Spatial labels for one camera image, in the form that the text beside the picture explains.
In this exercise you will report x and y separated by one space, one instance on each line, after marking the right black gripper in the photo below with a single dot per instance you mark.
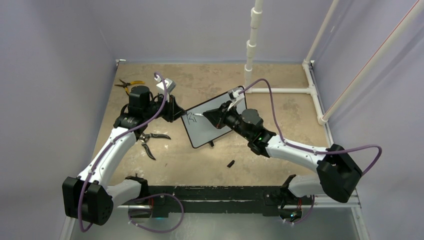
218 116

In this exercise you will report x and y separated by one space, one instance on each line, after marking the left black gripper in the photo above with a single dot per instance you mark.
173 110

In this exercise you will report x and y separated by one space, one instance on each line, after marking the small black-framed whiteboard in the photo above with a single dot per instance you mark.
207 122

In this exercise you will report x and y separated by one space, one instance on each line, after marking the black marker cap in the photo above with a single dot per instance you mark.
230 164

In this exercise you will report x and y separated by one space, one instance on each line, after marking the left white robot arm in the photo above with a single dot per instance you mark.
89 198

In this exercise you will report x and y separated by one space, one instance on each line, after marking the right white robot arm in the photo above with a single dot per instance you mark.
335 173

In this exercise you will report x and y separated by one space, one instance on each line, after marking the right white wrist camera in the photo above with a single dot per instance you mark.
236 96

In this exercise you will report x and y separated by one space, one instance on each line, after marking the black handled pliers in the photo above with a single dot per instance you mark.
146 137

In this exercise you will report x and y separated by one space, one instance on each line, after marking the yellow handled pliers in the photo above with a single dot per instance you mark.
126 85

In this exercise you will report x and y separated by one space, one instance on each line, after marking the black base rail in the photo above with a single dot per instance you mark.
268 201

